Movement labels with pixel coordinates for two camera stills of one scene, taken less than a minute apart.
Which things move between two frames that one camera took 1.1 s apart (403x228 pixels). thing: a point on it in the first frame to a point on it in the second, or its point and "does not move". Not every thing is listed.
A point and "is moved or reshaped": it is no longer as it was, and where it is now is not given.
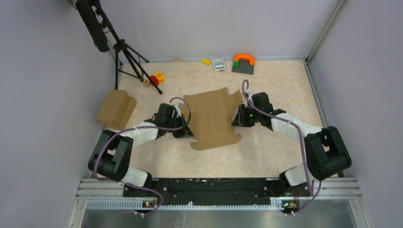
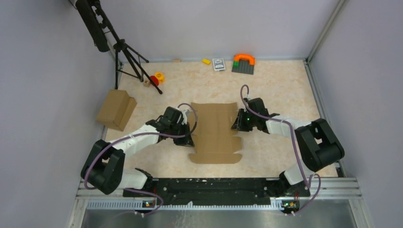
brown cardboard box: [212, 114] is moved or reshaped
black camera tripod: [105, 38] does not move
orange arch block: [251, 59] does not move
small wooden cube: [147, 83] does not move
